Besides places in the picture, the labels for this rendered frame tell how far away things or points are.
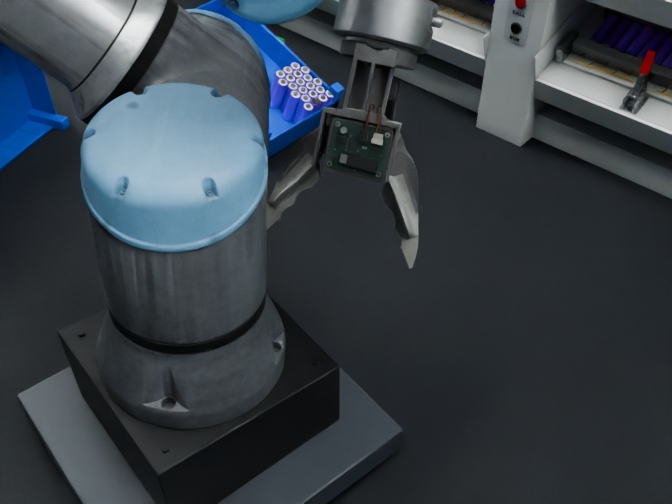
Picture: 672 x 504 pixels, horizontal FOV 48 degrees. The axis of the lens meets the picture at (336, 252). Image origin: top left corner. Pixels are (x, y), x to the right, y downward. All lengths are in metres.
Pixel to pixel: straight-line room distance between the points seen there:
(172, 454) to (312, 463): 0.18
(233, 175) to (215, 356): 0.19
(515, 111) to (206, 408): 0.83
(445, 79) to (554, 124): 0.23
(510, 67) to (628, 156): 0.24
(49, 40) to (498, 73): 0.81
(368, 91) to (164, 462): 0.38
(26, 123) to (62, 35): 0.77
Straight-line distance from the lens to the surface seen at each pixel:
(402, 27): 0.68
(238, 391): 0.73
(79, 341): 0.83
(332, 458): 0.84
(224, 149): 0.61
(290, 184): 0.70
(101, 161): 0.61
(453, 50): 1.38
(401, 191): 0.73
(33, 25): 0.74
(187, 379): 0.71
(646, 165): 1.33
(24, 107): 1.50
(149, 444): 0.74
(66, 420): 0.92
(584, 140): 1.36
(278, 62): 1.46
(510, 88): 1.34
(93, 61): 0.74
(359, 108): 0.69
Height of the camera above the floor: 0.78
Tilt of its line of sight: 44 degrees down
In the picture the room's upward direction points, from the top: straight up
